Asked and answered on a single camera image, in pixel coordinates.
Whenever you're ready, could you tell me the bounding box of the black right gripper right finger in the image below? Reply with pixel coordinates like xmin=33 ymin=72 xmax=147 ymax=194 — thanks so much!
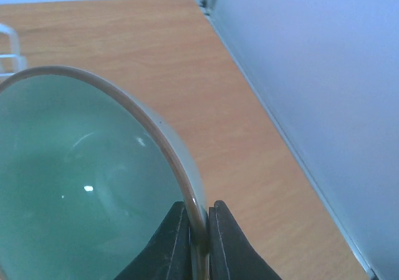
xmin=208 ymin=200 xmax=281 ymax=280

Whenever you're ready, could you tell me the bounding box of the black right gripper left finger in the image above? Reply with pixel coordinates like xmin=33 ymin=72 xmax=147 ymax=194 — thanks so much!
xmin=116 ymin=201 xmax=191 ymax=280

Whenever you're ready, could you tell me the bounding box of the celadon green ceramic bowl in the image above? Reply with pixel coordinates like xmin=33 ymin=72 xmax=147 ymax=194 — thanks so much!
xmin=1 ymin=66 xmax=209 ymax=279

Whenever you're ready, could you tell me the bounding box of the white wire dish rack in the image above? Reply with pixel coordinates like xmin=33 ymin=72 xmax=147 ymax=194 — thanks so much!
xmin=1 ymin=24 xmax=27 ymax=77

